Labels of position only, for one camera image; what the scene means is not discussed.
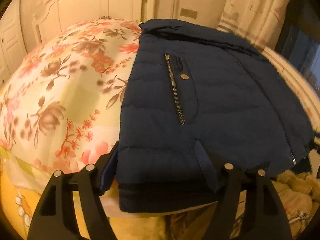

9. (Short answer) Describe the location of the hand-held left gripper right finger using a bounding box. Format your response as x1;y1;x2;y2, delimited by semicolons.
195;140;293;240

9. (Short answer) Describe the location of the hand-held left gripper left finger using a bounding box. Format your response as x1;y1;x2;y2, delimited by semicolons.
27;140;120;240

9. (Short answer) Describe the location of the navy puffer jacket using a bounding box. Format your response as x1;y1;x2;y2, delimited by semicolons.
117;19;314;213

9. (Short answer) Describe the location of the yellow bed sheet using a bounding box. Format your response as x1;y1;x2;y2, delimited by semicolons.
0;165;118;240

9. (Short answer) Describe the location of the beige plush blanket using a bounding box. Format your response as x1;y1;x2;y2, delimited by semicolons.
272;171;320;232

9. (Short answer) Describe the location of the floral quilt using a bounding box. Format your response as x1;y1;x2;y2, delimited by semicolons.
0;16;143;188

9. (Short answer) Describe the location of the white desk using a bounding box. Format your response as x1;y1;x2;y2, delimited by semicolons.
260;46;320;132

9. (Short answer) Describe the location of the dark window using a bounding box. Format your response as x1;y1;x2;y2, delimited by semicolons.
275;17;320;87

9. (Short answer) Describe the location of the sailboat print curtain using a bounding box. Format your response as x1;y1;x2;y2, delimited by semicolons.
219;0;293;44

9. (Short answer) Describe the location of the white wardrobe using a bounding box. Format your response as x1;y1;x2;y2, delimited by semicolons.
0;0;28;83

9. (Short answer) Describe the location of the white wooden headboard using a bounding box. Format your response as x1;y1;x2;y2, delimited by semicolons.
32;0;157;46

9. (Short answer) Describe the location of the gold wall socket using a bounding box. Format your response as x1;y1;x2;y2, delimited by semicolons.
180;8;198;18

